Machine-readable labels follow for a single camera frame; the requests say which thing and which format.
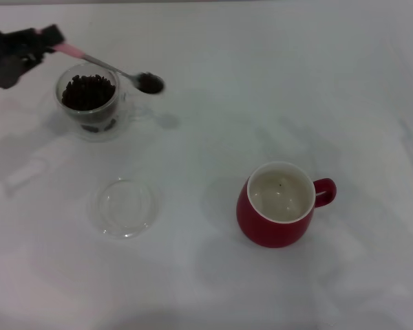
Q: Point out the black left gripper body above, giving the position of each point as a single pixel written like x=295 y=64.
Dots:
x=7 y=62

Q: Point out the clear glass saucer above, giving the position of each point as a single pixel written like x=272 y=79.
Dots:
x=124 y=227

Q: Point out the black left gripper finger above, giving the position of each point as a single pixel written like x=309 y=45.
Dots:
x=52 y=35

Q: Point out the coffee beans pile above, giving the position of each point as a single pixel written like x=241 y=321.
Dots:
x=87 y=93

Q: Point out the red mug with white interior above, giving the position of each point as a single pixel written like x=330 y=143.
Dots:
x=272 y=233

